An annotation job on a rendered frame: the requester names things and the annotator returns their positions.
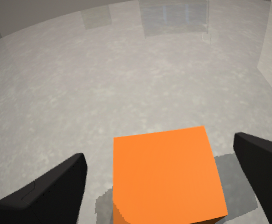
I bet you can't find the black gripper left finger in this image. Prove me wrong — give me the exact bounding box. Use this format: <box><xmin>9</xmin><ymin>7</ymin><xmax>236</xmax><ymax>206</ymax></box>
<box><xmin>0</xmin><ymin>153</ymin><xmax>88</xmax><ymax>224</ymax></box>

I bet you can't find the orange block with dark square mark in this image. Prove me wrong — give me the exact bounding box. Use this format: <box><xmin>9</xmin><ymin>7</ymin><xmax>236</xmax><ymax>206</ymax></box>
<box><xmin>112</xmin><ymin>125</ymin><xmax>228</xmax><ymax>224</ymax></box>

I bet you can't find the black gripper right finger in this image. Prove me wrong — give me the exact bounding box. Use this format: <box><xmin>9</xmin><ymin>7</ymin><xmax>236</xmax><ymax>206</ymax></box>
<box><xmin>233</xmin><ymin>132</ymin><xmax>272</xmax><ymax>224</ymax></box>

